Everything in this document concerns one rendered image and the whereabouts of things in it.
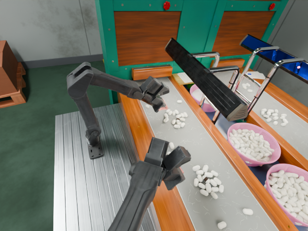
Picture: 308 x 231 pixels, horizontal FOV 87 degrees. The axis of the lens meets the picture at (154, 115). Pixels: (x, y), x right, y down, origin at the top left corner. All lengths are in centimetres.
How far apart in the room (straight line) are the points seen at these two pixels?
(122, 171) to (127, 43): 78
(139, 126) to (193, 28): 78
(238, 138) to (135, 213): 80
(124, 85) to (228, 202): 65
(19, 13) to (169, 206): 300
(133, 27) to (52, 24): 214
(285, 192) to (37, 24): 324
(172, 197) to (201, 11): 112
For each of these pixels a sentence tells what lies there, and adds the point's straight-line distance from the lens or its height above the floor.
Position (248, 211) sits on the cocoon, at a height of 76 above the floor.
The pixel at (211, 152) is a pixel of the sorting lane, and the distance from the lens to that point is 91.
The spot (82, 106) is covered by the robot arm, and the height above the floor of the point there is 96.
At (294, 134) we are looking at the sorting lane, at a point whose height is 74.
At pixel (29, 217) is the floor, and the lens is 169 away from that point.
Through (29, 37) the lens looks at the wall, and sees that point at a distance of 326.
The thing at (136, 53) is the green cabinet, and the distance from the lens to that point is 121.
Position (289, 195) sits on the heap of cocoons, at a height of 73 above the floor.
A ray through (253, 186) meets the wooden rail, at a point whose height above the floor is 77.
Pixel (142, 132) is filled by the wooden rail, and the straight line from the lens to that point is 88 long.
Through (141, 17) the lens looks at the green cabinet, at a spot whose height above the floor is 118.
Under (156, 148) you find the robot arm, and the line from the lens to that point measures 48.
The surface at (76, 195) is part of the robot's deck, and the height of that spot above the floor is 67.
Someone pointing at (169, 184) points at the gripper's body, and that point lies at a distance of 59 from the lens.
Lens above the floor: 144
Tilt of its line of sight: 44 degrees down
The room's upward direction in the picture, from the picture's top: 5 degrees clockwise
